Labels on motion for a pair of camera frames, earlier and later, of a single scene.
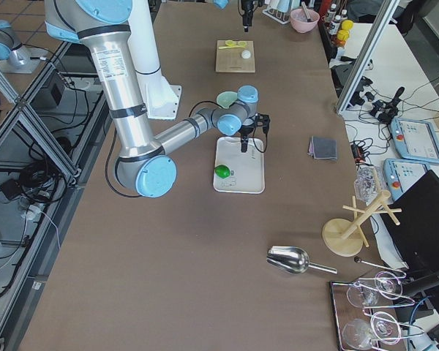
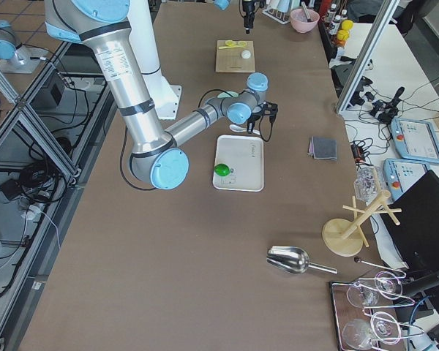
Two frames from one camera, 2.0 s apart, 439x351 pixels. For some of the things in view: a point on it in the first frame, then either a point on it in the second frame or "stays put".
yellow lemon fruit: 347,24 stays put
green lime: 222,171 stays put
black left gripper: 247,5 stays put
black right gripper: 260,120 → 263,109
